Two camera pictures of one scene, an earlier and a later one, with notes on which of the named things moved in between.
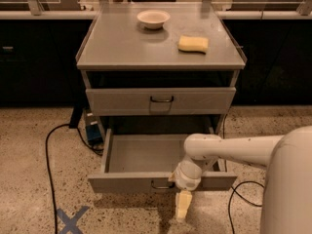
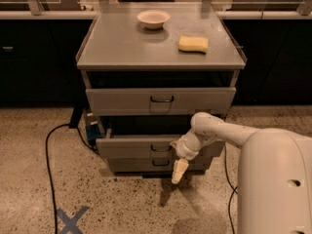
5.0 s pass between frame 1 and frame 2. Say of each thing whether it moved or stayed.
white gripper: moved
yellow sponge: stayed
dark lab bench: stayed
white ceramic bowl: stayed
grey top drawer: stayed
